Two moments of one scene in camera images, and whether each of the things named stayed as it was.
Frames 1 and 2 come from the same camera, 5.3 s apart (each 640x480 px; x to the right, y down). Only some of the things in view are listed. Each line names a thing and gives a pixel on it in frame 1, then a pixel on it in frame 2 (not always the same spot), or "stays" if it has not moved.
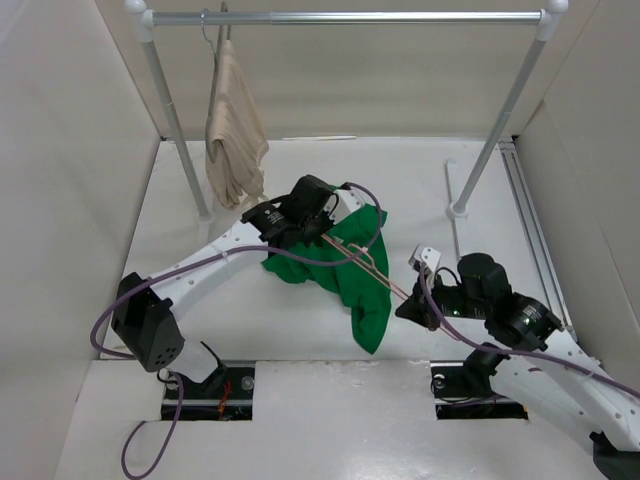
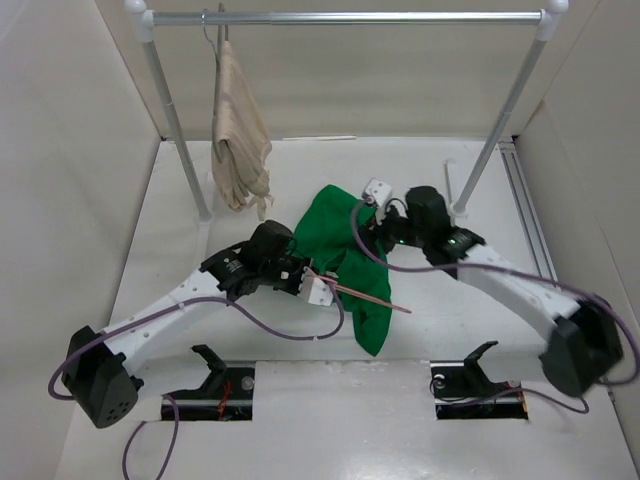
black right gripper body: [456, 303] → [394, 229]
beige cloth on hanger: [236, 147] stays
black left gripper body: [313, 227] → [285, 274]
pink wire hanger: [362, 257] → [359, 294]
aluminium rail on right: [538, 236] stays
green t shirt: [349, 259] stays
